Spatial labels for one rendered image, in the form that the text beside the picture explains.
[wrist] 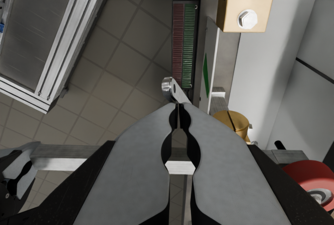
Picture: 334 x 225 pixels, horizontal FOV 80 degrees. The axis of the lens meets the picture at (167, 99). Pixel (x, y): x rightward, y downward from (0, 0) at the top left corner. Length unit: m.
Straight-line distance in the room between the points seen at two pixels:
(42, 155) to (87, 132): 1.16
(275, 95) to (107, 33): 0.87
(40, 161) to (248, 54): 0.46
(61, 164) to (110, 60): 0.89
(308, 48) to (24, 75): 1.13
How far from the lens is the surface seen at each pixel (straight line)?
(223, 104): 0.38
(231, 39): 0.40
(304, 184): 0.33
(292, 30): 0.53
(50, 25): 1.03
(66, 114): 1.50
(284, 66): 0.55
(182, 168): 0.33
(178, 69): 0.41
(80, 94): 1.36
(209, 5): 0.38
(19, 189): 0.40
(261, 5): 0.26
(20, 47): 1.14
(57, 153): 0.37
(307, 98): 0.51
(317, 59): 0.50
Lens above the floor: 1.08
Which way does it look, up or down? 60 degrees down
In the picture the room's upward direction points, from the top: 176 degrees counter-clockwise
